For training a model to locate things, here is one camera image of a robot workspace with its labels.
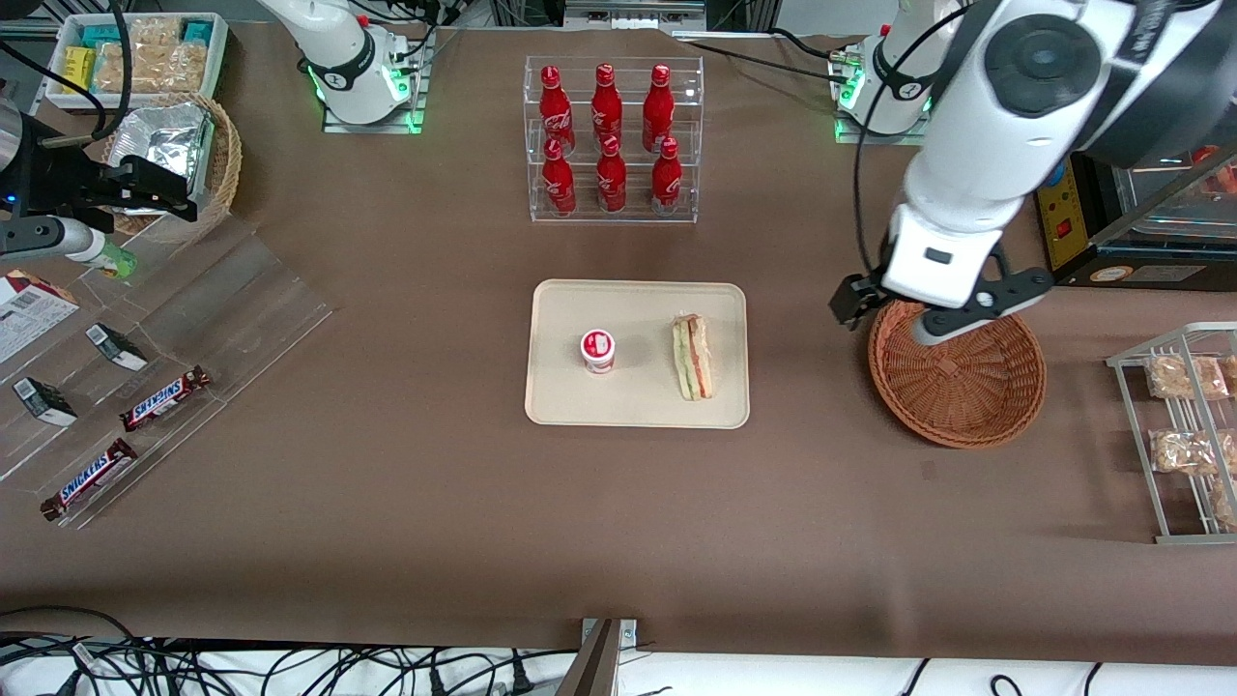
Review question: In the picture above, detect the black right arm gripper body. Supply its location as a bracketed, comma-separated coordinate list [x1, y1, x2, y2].
[17, 116, 119, 212]

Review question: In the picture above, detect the plastic-wrapped triangle sandwich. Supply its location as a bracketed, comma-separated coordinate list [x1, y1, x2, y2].
[672, 312, 715, 402]

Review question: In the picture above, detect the tan wicker basket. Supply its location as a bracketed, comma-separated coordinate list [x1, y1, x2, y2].
[101, 91, 244, 236]

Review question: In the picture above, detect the brown round wicker basket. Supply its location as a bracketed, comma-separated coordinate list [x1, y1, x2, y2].
[867, 299, 1048, 450]

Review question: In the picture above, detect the cream rectangular plastic tray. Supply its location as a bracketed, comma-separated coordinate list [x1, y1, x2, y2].
[524, 279, 751, 430]

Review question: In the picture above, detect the silver foil bag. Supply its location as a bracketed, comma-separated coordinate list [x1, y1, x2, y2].
[109, 101, 216, 210]

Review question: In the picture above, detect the small green bottle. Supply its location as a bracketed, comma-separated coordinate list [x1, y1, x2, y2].
[89, 244, 139, 280]

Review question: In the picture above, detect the clear bag of granola snacks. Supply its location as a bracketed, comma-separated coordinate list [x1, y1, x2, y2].
[96, 16, 210, 95]

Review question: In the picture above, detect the yellow snack packet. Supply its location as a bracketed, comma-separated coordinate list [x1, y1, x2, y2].
[62, 45, 97, 96]

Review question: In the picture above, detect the clear acrylic stepped display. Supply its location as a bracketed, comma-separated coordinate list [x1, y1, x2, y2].
[0, 211, 336, 531]

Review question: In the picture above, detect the black toaster oven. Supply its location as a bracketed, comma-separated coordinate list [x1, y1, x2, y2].
[1035, 143, 1237, 292]

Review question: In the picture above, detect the white plastic storage bin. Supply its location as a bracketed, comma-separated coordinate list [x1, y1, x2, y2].
[43, 13, 230, 109]

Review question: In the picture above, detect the white red snack packet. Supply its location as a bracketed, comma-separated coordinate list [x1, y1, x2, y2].
[0, 270, 81, 367]

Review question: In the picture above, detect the small black-white packet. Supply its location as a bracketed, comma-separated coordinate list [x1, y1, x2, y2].
[12, 376, 79, 428]
[84, 322, 150, 373]

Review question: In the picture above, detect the packaged pastry lower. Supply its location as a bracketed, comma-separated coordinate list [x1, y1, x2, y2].
[1146, 354, 1230, 401]

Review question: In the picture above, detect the packaged pastry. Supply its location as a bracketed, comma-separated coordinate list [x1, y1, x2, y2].
[1149, 427, 1237, 476]
[1146, 354, 1230, 401]

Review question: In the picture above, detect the brown snickers bar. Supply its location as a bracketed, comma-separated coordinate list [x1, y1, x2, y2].
[118, 364, 213, 434]
[39, 437, 140, 524]

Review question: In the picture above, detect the red cola bottle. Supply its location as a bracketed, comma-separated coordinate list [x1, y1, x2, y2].
[590, 63, 625, 154]
[642, 64, 676, 154]
[537, 65, 578, 156]
[649, 136, 685, 217]
[540, 137, 579, 218]
[594, 135, 629, 215]

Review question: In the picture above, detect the clear acrylic bottle rack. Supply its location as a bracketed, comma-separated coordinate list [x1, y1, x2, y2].
[524, 55, 705, 225]

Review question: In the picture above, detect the packaged pastry upper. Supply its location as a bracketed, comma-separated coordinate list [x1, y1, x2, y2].
[1149, 427, 1237, 476]

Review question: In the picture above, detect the small red-white yogurt cup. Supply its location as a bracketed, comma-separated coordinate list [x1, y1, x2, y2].
[579, 329, 618, 375]

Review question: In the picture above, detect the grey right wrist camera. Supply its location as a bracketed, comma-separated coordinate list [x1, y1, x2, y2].
[0, 217, 109, 266]

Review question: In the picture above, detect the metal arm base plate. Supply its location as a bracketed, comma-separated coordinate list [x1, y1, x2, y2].
[832, 37, 931, 147]
[321, 27, 427, 135]

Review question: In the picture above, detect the grey metal wire rack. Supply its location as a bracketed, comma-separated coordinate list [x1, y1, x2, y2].
[1106, 322, 1237, 545]

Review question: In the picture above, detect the aluminium frame profile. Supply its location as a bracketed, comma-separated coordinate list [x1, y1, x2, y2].
[561, 0, 784, 36]

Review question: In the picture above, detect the metal table clamp bracket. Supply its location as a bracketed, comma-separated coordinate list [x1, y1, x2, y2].
[556, 618, 640, 696]

